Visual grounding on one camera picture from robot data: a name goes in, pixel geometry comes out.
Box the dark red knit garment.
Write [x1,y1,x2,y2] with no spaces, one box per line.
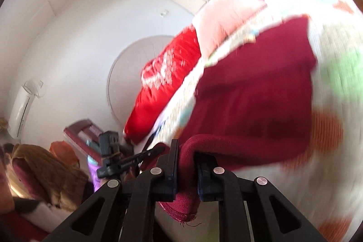
[161,16,316,222]

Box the dark red storage box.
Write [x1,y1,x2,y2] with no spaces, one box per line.
[63,119,103,165]

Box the brown garment pile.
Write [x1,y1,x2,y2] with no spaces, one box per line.
[9,144,94,211]

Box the patchwork heart quilt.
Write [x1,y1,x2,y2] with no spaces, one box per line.
[137,0,362,241]

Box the round white headboard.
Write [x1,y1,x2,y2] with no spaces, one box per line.
[107,36,173,128]

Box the red floral duvet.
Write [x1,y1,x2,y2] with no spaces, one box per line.
[124,25,201,145]

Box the white air conditioner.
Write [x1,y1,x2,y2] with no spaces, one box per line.
[7,79,44,140]

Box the pink pillow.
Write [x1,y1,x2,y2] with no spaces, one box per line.
[192,0,266,58]

